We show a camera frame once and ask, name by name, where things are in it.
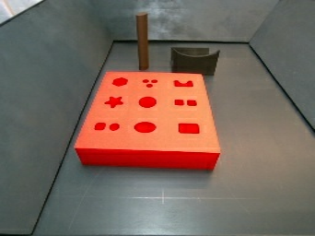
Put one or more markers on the brown oval peg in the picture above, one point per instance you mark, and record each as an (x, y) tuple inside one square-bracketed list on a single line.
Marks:
[(143, 43)]

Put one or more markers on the red shape sorting board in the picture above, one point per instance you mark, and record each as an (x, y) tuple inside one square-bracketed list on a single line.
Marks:
[(150, 120)]

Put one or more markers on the dark grey curved holder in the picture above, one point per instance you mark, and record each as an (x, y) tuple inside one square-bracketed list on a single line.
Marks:
[(194, 60)]

